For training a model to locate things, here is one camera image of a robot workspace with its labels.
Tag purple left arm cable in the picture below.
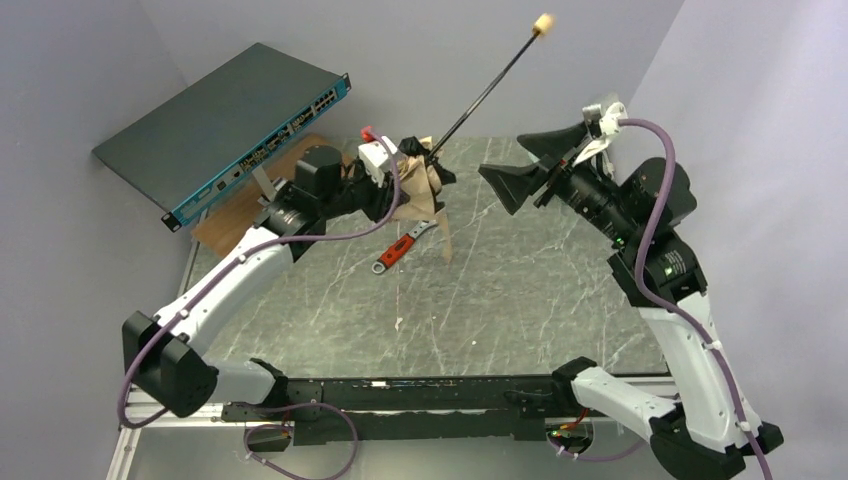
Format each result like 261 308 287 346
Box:
116 129 404 480

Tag wooden board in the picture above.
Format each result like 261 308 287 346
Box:
192 134 353 258

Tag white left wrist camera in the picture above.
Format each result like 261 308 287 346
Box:
357 127 398 187

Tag grey blue network switch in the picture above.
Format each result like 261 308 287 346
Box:
92 43 351 232

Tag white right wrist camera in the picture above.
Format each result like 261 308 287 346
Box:
573 93 628 165

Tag red handled adjustable wrench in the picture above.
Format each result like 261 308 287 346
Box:
371 220 437 275

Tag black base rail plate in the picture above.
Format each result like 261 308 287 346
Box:
222 374 587 446

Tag metal switch stand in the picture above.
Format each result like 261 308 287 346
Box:
251 166 277 206

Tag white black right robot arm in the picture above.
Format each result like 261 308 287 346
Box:
478 119 783 479

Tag beige umbrella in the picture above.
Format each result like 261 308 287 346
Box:
391 13 555 262

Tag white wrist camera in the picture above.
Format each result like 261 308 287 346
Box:
573 93 628 165
357 127 398 187

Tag aluminium frame rails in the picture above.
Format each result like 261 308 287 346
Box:
105 148 727 480

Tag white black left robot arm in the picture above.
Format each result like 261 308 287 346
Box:
116 137 406 428

